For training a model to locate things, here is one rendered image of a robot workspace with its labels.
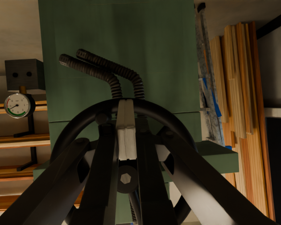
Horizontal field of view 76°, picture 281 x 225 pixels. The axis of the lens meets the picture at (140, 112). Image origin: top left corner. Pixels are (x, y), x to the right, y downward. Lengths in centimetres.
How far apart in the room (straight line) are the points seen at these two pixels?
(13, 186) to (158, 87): 365
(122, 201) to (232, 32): 177
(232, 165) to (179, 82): 29
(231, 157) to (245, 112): 131
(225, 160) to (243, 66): 137
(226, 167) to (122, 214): 33
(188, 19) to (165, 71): 16
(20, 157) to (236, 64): 346
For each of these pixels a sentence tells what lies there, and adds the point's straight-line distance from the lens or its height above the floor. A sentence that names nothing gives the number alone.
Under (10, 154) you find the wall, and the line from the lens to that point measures 385.
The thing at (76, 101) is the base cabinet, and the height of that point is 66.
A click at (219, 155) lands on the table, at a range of 59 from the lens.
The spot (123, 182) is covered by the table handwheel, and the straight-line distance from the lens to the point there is 34.
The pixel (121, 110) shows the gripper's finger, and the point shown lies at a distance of 17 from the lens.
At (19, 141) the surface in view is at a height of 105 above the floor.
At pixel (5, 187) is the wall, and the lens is 406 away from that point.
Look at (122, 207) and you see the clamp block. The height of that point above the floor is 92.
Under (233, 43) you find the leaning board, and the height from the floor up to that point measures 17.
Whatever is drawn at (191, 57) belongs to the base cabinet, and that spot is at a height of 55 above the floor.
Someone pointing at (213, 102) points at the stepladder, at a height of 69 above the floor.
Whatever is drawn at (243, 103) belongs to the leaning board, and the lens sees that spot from 191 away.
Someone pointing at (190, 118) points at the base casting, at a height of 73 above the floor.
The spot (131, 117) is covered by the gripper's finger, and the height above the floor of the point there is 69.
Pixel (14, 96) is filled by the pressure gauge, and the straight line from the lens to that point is 54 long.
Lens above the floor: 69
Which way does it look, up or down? 2 degrees up
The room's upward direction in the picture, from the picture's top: 176 degrees clockwise
